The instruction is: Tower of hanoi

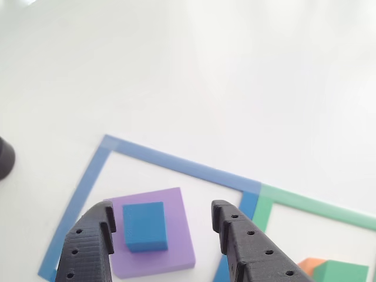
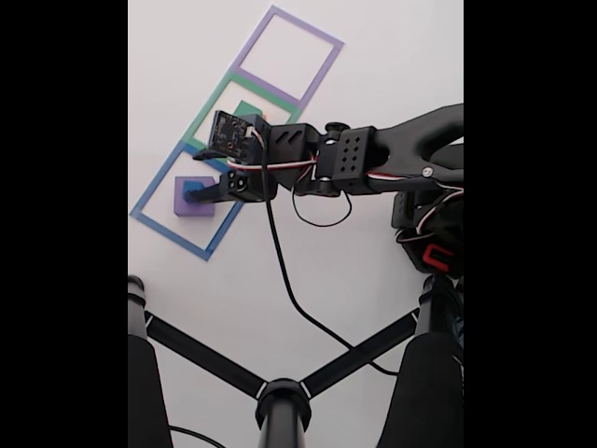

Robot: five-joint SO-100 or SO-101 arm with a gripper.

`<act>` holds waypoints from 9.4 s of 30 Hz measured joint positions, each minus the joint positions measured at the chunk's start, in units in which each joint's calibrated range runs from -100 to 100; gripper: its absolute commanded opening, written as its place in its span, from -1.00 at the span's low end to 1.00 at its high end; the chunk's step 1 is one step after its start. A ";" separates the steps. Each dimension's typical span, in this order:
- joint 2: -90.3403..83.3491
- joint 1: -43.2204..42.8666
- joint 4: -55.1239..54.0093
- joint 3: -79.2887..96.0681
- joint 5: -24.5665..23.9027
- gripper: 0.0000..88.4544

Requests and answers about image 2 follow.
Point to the green square frame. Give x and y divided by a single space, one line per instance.
205 112

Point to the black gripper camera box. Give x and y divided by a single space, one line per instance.
233 135

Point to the purple square frame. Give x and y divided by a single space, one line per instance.
254 42

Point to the black tripod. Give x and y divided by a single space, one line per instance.
282 410

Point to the blue square frame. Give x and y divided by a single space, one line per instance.
154 186

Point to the small blue cube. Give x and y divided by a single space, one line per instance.
189 186

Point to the purple cube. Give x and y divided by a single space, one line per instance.
179 205

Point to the green cube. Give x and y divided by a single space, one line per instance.
247 108

